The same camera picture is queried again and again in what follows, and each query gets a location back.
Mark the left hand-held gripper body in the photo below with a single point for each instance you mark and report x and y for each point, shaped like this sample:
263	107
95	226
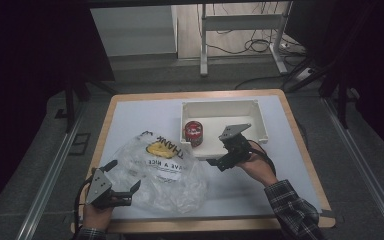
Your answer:
99	188

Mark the clear plastic bag yellow print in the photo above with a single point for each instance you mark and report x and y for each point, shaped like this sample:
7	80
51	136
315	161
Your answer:
166	186

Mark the white metal desk frame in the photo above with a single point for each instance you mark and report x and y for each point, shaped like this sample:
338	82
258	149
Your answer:
241	22

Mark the aluminium floor rail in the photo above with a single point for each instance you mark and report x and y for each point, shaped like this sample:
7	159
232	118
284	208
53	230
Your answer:
363	166
48	180

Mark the white plastic bin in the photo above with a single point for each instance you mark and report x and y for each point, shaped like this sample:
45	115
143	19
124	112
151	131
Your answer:
213	120

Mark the white cabinet panel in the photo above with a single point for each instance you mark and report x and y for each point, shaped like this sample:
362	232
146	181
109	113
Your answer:
133	31

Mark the white table mat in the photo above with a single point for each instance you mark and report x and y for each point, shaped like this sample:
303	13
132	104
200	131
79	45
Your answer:
233	200

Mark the black metal stand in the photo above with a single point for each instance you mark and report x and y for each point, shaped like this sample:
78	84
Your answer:
69	103
341	100

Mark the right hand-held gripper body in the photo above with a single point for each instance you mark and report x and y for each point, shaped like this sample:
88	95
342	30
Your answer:
237	148

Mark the red can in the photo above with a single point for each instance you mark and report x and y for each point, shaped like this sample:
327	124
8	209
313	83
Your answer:
193	134

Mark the white power strip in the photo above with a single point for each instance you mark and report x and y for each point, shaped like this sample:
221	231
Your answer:
305	74

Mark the person's right hand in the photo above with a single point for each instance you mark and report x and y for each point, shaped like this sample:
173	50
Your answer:
258	168

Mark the person's left hand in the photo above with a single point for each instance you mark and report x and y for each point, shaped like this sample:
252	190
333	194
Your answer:
96	218

